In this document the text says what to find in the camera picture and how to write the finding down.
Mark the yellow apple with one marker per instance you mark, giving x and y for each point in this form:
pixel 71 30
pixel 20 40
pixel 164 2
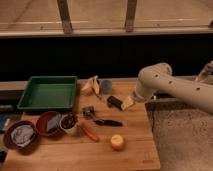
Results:
pixel 117 142

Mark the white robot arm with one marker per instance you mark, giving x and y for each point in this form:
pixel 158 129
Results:
pixel 159 77

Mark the small metal object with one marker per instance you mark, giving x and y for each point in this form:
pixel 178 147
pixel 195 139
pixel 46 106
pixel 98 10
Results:
pixel 88 112

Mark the dark red bowl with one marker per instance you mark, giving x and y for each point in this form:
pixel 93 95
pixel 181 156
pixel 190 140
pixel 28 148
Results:
pixel 7 140

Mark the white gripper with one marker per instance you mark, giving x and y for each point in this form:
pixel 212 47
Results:
pixel 138 96

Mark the orange carrot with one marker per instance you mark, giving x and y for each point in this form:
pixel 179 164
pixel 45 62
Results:
pixel 89 133

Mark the yellow banana toy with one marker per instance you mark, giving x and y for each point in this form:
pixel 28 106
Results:
pixel 91 86

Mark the blue cup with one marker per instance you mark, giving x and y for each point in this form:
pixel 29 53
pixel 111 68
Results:
pixel 106 86

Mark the green plastic tray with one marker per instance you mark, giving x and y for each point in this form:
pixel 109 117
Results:
pixel 49 93

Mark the crumpled white paper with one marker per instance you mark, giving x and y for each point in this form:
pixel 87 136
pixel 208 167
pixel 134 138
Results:
pixel 21 135

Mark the wooden cutting board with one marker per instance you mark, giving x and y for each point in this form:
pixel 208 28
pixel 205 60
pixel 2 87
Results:
pixel 62 152

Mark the black rectangular object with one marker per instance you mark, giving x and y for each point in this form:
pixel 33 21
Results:
pixel 113 101

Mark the orange bowl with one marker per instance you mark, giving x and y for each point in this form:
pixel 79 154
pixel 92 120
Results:
pixel 41 123

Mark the blue sponge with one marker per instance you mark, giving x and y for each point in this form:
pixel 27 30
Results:
pixel 52 124

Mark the white cup with dark contents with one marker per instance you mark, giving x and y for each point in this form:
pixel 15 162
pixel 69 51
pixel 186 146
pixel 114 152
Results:
pixel 68 124

